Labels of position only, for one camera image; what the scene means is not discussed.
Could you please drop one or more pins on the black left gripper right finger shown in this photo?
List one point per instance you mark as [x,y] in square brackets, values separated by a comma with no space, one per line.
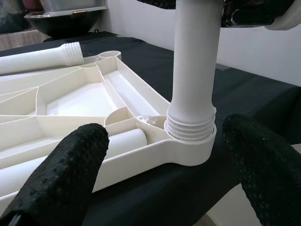
[270,176]

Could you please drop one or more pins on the maroon plastic pot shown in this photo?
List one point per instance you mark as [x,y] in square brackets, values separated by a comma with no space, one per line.
[34,4]

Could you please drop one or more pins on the black plastic bag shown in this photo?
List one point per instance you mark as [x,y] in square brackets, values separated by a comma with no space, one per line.
[11,23]

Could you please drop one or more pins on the white plastic table leg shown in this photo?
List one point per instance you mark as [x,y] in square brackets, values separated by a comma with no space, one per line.
[35,60]
[195,58]
[128,142]

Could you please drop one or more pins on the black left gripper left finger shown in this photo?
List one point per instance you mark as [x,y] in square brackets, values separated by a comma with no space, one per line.
[58,179]

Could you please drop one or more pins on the beige cloth covered stand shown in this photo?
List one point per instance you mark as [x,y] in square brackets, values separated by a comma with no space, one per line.
[18,40]

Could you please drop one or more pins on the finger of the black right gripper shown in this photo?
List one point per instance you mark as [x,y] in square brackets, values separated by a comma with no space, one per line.
[160,3]

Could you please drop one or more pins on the large black wok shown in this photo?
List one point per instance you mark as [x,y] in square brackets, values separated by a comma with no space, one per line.
[65,23]

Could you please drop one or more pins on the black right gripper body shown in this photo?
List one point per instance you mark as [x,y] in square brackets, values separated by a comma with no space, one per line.
[254,11]

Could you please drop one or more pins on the white plastic table top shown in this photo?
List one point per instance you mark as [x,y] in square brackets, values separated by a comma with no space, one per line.
[77,106]

